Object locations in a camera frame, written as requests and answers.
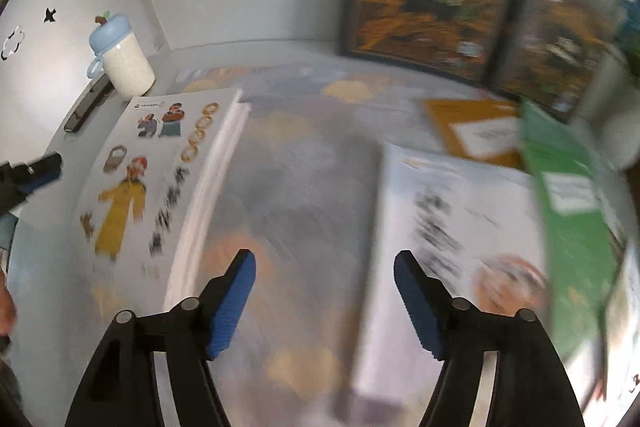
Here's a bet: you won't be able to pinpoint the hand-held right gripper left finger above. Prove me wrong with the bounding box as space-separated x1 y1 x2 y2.
65 249 257 427

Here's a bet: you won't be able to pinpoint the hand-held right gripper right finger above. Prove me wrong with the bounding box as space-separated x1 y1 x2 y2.
393 250 586 427

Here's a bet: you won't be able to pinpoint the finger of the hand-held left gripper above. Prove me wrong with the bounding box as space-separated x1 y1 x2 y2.
0 174 48 210
0 152 64 182

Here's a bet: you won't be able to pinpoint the white book black calligraphy title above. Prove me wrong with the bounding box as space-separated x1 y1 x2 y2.
349 143 557 413

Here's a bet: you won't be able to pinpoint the white book yellow-robed figure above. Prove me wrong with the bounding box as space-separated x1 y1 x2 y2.
74 88 252 310

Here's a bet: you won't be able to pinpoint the green booklet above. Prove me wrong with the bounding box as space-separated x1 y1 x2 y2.
519 101 628 362

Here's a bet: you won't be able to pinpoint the yellow booklet white label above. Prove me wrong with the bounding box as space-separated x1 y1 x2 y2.
421 98 532 171

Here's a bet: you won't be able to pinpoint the person's left hand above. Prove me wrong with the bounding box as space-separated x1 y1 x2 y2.
0 274 17 339

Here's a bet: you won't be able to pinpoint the black phone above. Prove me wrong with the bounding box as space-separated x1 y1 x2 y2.
63 73 116 134

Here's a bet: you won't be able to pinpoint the white bottle blue cap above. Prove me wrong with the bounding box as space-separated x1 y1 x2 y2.
88 12 156 99

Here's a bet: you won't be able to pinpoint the white ceramic vase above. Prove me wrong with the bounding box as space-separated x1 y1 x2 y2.
597 44 640 170

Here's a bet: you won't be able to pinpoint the cloud outline wall decal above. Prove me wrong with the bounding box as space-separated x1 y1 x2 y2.
0 25 27 62

